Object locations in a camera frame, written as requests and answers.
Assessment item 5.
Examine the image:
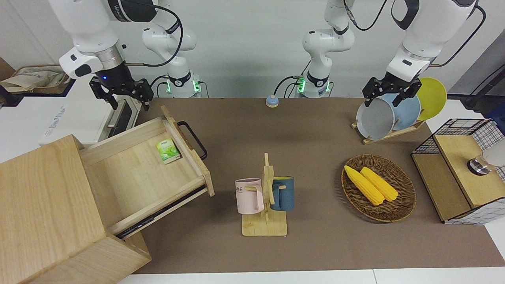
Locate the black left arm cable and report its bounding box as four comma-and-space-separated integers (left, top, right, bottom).
430, 5, 486, 67

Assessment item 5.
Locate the light blue plate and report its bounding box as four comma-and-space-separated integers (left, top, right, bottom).
381, 93, 422, 131

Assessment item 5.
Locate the green tea packet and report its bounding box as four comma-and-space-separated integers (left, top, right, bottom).
155, 138, 181, 164

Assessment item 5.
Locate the wooden plate rack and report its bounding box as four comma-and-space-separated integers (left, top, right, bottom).
351, 118, 426, 145

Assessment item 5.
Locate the black right base cable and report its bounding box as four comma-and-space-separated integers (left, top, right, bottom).
150, 75, 170, 98

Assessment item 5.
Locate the brown table mat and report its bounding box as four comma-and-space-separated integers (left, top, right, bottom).
134, 97, 505, 275

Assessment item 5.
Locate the wooden mug rack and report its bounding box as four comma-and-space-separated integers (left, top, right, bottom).
241, 153, 288, 237

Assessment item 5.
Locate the pink mug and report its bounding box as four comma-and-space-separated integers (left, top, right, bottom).
235, 178, 265, 215

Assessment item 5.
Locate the dark blue mug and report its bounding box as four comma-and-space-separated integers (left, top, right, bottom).
270, 176, 295, 211

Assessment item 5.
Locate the white toaster oven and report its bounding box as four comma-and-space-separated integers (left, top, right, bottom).
38, 76, 142, 150

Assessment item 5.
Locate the glass bulb with metal base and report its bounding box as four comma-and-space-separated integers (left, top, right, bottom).
467, 150, 505, 176

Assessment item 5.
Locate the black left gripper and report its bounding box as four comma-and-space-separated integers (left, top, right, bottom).
363, 73, 422, 108

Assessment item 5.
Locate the light wooden cabinet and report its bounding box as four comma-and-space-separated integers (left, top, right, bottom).
0, 135, 152, 284

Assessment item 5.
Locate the black stand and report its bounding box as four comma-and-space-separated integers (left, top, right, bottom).
448, 65, 505, 119

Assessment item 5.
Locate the black left base cable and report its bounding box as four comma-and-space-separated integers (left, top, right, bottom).
274, 75, 301, 98

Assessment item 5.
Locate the beige paper bag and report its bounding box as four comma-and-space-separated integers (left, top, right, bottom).
0, 67, 65, 93

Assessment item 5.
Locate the yellow corn cob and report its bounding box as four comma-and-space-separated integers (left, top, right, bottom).
360, 166, 399, 202
344, 165, 385, 206

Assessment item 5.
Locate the light wooden drawer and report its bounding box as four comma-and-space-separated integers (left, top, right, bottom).
81, 105, 215, 240

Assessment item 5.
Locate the brown tray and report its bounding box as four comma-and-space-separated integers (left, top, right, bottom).
12, 64, 75, 94

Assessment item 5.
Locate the grey plate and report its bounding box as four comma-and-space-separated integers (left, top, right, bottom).
356, 98, 396, 141

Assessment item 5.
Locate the black metal drawer handle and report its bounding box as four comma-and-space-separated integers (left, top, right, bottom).
177, 121, 208, 160

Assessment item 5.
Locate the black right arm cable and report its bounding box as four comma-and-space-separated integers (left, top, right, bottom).
130, 3, 184, 67

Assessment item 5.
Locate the black base cable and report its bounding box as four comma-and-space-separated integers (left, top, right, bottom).
274, 75, 301, 98
150, 75, 170, 98

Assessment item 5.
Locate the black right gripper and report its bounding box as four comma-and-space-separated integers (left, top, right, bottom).
89, 62, 154, 112

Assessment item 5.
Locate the brown wicker basket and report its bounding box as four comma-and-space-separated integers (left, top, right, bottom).
341, 154, 417, 223

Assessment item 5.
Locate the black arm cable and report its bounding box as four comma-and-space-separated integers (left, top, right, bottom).
130, 3, 184, 67
430, 5, 486, 67

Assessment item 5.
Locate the wire and wood shelf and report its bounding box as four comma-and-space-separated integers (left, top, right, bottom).
411, 118, 505, 225

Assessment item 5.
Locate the yellow plate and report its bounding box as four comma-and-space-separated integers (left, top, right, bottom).
416, 77, 447, 121

